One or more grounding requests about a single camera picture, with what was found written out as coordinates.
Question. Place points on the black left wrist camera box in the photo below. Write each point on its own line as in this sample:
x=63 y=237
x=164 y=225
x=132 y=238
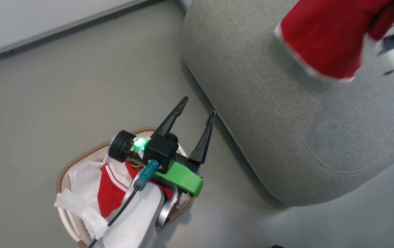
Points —
x=160 y=151

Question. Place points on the grey fabric sofa seat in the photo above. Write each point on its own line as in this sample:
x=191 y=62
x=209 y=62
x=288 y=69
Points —
x=286 y=120

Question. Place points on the grey baseboard strip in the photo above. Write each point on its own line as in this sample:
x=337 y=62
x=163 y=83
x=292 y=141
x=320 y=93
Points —
x=62 y=29

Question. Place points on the red and white clothes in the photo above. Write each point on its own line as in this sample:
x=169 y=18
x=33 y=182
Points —
x=145 y=175

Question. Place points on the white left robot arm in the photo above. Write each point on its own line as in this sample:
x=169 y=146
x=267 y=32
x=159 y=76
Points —
x=138 y=217

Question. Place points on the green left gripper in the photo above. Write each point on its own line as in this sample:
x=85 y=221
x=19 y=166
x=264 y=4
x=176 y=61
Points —
x=183 y=179

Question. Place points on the woven laundry basket white liner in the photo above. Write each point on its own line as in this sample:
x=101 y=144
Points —
x=76 y=162

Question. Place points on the red and white striped garment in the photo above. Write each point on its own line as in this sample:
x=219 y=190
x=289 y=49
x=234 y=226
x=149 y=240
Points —
x=110 y=193

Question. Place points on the red garment with white trim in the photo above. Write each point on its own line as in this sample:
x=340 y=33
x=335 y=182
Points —
x=324 y=34

